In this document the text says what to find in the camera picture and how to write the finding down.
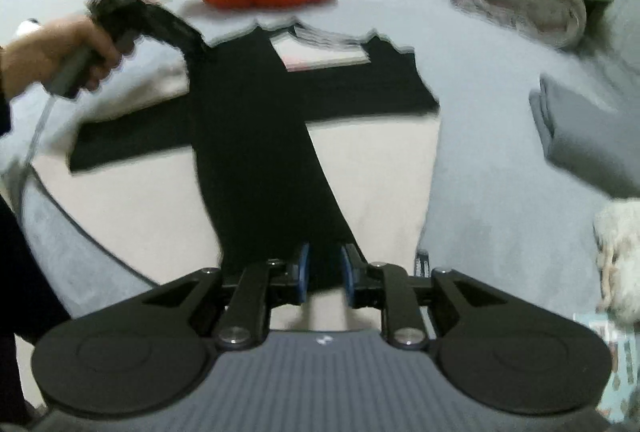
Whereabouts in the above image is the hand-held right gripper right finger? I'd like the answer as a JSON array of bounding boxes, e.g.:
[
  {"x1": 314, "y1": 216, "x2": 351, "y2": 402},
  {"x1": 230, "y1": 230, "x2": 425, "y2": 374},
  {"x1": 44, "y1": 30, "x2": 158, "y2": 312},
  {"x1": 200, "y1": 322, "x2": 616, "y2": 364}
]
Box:
[{"x1": 340, "y1": 243, "x2": 503, "y2": 350}]

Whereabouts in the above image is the person's left forearm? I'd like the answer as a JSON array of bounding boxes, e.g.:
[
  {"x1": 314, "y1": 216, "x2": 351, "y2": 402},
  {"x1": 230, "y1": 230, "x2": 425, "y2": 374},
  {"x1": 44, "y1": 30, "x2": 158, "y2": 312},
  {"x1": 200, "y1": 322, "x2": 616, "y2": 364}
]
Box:
[{"x1": 0, "y1": 47, "x2": 15, "y2": 135}]

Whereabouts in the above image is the grey folded cloth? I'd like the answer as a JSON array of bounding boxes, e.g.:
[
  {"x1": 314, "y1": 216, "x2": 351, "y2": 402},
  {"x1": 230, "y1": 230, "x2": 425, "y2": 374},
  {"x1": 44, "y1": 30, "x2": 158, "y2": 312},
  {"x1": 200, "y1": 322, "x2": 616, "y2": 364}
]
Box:
[{"x1": 529, "y1": 75, "x2": 640, "y2": 198}]

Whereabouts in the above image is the person's left hand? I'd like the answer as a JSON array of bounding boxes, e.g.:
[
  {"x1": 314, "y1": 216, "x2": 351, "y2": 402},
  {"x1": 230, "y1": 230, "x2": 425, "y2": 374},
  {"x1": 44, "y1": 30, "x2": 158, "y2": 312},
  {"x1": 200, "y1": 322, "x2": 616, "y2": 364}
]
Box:
[{"x1": 0, "y1": 15, "x2": 123, "y2": 100}]

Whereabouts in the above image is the person's dark clothing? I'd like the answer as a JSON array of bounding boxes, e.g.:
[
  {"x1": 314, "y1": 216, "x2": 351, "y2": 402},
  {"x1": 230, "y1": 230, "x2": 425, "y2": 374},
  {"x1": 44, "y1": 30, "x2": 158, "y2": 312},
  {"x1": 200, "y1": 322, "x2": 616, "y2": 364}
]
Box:
[{"x1": 0, "y1": 197, "x2": 71, "y2": 425}]

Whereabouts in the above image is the cream shirt with black sleeves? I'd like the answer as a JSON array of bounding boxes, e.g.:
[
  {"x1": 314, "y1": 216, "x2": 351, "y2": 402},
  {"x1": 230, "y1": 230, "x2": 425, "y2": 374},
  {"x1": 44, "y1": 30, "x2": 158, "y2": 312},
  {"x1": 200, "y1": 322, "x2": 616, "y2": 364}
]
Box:
[{"x1": 30, "y1": 25, "x2": 441, "y2": 333}]

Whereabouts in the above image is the white fluffy plush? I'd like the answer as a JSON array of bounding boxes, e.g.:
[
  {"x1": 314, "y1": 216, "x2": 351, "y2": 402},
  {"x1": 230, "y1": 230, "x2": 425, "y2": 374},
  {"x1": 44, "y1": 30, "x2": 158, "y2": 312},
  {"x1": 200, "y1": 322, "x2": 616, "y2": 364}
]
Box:
[{"x1": 592, "y1": 198, "x2": 640, "y2": 325}]

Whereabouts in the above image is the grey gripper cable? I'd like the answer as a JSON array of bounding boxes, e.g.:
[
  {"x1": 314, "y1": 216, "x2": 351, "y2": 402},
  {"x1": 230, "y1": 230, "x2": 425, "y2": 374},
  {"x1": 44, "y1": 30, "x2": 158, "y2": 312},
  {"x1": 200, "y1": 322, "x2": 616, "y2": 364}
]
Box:
[{"x1": 15, "y1": 93, "x2": 57, "y2": 198}]

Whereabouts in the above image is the teal printed cloth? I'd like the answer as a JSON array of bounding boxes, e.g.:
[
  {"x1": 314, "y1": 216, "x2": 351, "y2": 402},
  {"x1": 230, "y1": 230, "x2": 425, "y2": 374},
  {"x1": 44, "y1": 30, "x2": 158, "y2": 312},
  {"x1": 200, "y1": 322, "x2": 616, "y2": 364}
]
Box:
[{"x1": 572, "y1": 312, "x2": 640, "y2": 423}]

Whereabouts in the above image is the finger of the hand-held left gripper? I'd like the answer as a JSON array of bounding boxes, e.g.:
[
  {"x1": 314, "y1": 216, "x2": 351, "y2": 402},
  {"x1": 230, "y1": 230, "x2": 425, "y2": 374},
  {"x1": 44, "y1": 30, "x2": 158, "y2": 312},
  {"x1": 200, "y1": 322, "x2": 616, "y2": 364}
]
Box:
[{"x1": 145, "y1": 5, "x2": 208, "y2": 63}]

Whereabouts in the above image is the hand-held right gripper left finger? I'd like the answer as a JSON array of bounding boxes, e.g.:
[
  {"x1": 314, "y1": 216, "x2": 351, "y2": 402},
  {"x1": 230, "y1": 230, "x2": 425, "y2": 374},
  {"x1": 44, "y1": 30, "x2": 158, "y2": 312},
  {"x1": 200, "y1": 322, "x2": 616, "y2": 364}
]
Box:
[{"x1": 142, "y1": 242, "x2": 311, "y2": 350}]

